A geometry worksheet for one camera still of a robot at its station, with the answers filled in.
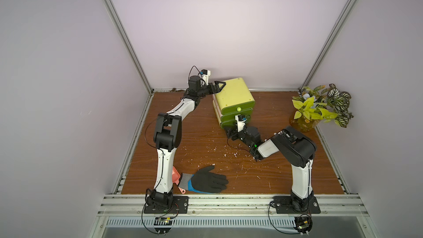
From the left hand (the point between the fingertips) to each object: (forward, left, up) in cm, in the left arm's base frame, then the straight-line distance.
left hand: (224, 84), depth 94 cm
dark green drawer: (-17, -4, -8) cm, 20 cm away
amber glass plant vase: (-18, -47, -15) cm, 52 cm away
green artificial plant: (-15, -54, 0) cm, 56 cm away
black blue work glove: (-48, +10, -20) cm, 53 cm away
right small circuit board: (-64, -34, -23) cm, 76 cm away
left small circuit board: (-65, +27, -24) cm, 75 cm away
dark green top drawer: (-15, -8, -3) cm, 17 cm away
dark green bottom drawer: (-19, -3, -14) cm, 24 cm away
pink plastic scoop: (-46, +25, -21) cm, 56 cm away
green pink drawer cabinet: (-10, -5, -1) cm, 12 cm away
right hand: (-17, -3, -13) cm, 22 cm away
